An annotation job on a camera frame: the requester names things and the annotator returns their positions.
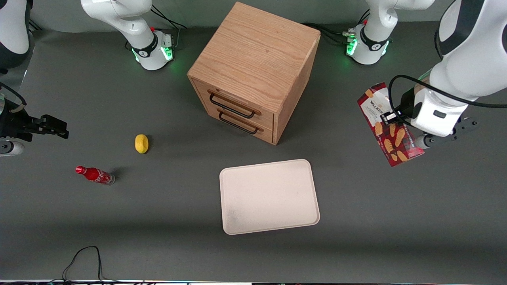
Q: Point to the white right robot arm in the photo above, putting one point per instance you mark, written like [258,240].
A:
[130,23]

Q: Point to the red cola bottle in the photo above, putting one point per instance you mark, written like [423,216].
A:
[95,174]

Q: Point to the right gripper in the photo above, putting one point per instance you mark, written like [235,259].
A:
[15,122]

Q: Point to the beige plastic tray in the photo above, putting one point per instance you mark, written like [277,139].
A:
[269,198]

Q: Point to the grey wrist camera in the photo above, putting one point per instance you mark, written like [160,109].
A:
[425,141]
[10,148]

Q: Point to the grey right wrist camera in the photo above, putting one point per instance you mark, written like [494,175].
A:
[10,148]

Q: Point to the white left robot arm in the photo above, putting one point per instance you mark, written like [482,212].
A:
[475,47]

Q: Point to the wooden drawer front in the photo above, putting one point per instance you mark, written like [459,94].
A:
[269,135]
[268,118]

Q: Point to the wooden two-drawer cabinet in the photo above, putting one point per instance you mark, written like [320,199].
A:
[257,51]

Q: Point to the yellow lemon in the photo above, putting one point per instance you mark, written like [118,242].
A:
[141,143]

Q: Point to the red cookie box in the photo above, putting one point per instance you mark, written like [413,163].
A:
[392,143]

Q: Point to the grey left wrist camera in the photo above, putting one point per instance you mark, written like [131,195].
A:
[425,141]

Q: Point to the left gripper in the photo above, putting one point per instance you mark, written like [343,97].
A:
[406,102]

